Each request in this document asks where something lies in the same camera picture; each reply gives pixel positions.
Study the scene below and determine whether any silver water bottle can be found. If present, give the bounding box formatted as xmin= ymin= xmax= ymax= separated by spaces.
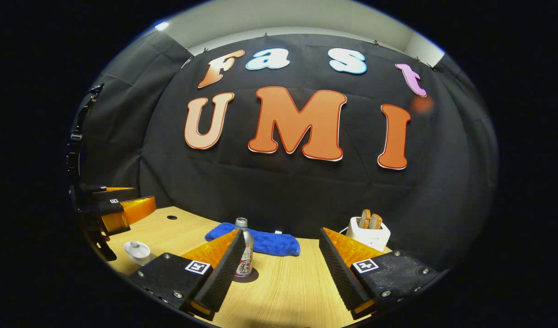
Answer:
xmin=235 ymin=217 xmax=255 ymax=278

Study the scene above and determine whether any white toaster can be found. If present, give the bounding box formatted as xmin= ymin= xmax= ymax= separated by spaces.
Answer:
xmin=346 ymin=216 xmax=391 ymax=252

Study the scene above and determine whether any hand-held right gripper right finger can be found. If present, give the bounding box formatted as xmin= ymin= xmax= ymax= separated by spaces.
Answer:
xmin=318 ymin=227 xmax=441 ymax=321

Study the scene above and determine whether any dark round coaster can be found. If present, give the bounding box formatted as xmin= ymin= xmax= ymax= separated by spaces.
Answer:
xmin=232 ymin=268 xmax=260 ymax=284

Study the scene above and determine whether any blue cloth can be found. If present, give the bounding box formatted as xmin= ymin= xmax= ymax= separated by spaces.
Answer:
xmin=205 ymin=222 xmax=301 ymax=257

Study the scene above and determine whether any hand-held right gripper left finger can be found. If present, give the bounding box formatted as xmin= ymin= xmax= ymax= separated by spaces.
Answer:
xmin=128 ymin=228 xmax=246 ymax=321

